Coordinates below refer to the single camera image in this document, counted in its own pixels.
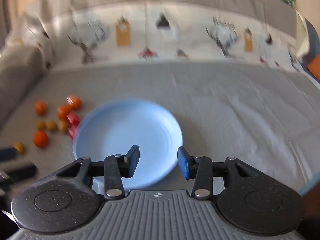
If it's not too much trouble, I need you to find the orange cushion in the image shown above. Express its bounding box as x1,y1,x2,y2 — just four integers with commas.
307,54,320,83

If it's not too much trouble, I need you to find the grey printed sofa cover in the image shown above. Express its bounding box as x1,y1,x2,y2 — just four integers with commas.
0,0,320,198

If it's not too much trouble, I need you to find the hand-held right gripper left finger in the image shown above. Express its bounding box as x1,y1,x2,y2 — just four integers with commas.
56,145,140,200

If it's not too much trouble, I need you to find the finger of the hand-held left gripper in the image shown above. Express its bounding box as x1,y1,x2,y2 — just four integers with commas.
0,162,38,188
0,148,17,162

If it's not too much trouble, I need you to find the blue sofa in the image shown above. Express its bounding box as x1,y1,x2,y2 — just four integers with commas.
303,17,320,57

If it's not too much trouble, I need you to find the blue plate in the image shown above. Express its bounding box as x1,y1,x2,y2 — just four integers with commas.
72,99,184,189

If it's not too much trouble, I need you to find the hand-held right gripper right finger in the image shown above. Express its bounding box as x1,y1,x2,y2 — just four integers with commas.
177,146,261,200

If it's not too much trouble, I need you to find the cream cloth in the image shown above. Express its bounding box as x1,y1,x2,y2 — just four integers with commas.
296,11,311,57

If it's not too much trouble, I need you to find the orange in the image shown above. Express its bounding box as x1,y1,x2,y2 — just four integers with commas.
66,95,83,110
34,100,48,116
57,104,73,120
33,130,49,148

